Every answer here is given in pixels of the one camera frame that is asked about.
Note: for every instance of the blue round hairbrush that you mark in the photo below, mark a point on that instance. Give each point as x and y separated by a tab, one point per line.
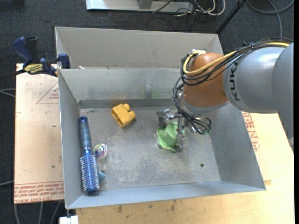
88	164

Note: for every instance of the light green crumpled cloth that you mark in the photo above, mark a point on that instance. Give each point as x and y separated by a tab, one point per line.
168	136

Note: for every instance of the yellow toy building block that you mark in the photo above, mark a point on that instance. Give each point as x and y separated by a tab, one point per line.
122	115

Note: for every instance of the grey metal bin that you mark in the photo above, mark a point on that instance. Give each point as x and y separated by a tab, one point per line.
140	162

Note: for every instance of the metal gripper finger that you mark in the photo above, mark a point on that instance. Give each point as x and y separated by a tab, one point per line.
181	142
162	119

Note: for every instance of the brown cardboard board, red print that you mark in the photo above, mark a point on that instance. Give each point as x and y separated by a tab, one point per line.
37	134

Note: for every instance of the small teal rounded object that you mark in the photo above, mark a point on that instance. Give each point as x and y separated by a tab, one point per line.
101	176

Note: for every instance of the multicoloured swirl ball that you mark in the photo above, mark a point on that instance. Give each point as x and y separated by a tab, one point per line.
100	150

